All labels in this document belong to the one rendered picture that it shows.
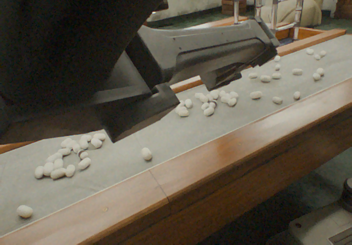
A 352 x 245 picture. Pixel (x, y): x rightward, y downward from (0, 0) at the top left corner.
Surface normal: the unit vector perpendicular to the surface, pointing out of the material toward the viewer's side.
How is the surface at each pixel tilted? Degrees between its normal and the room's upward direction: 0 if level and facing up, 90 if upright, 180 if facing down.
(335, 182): 0
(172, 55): 49
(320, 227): 0
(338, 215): 0
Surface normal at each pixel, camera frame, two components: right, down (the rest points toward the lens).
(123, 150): -0.11, -0.86
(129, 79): 0.56, -0.44
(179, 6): 0.50, 0.40
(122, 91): 0.71, -0.52
